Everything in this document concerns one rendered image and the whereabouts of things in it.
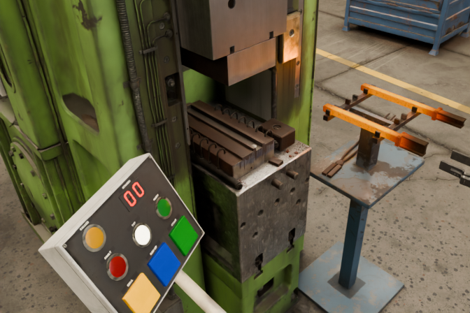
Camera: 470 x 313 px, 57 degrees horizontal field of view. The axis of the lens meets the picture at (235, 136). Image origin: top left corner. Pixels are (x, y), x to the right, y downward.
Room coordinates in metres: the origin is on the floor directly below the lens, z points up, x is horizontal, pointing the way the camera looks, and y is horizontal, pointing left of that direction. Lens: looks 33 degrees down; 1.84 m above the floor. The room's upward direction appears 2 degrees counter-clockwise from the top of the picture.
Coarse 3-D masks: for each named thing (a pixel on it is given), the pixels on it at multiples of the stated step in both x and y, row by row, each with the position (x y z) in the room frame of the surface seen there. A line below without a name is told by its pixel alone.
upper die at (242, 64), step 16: (256, 48) 1.21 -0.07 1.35; (272, 48) 1.25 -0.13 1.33; (192, 64) 1.26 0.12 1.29; (208, 64) 1.20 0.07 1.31; (224, 64) 1.14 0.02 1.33; (240, 64) 1.16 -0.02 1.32; (256, 64) 1.21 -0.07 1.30; (272, 64) 1.25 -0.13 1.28; (224, 80) 1.15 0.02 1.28; (240, 80) 1.16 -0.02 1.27
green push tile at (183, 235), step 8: (184, 216) 0.84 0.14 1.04; (176, 224) 0.81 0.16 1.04; (184, 224) 0.82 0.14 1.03; (176, 232) 0.79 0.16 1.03; (184, 232) 0.81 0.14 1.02; (192, 232) 0.82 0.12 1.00; (176, 240) 0.78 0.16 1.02; (184, 240) 0.79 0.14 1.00; (192, 240) 0.81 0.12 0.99; (184, 248) 0.77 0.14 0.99
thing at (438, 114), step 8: (368, 88) 1.54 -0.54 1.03; (376, 88) 1.54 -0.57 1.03; (384, 96) 1.49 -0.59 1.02; (392, 96) 1.46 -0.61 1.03; (400, 96) 1.46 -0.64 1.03; (400, 104) 1.43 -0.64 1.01; (408, 104) 1.41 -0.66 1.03; (416, 104) 1.39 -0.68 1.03; (424, 104) 1.39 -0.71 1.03; (424, 112) 1.36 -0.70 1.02; (432, 112) 1.34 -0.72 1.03; (440, 112) 1.32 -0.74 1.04; (448, 112) 1.32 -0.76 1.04; (440, 120) 1.31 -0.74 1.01; (448, 120) 1.30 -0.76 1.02; (456, 120) 1.27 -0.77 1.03; (464, 120) 1.27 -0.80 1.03
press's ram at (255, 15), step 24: (192, 0) 1.15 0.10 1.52; (216, 0) 1.11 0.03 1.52; (240, 0) 1.17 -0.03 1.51; (264, 0) 1.23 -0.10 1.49; (192, 24) 1.16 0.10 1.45; (216, 24) 1.11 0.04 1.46; (240, 24) 1.17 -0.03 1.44; (264, 24) 1.23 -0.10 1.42; (192, 48) 1.17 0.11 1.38; (216, 48) 1.11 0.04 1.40; (240, 48) 1.17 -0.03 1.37
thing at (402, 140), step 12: (324, 108) 1.41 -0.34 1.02; (336, 108) 1.39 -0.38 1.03; (348, 120) 1.33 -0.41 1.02; (360, 120) 1.30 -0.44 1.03; (372, 132) 1.25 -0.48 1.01; (384, 132) 1.22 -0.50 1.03; (396, 132) 1.21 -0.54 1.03; (396, 144) 1.17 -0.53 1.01; (408, 144) 1.16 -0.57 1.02; (420, 144) 1.12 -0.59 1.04
